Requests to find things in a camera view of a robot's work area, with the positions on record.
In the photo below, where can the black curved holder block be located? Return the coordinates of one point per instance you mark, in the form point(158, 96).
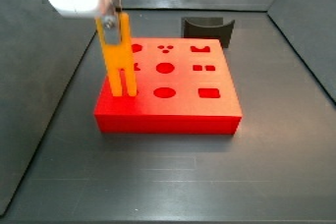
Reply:
point(208, 27)

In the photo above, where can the red shape-sorter block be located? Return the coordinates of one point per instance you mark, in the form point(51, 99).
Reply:
point(186, 92)

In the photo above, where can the orange two-pronged peg object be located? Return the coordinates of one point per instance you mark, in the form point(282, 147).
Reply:
point(119, 60)

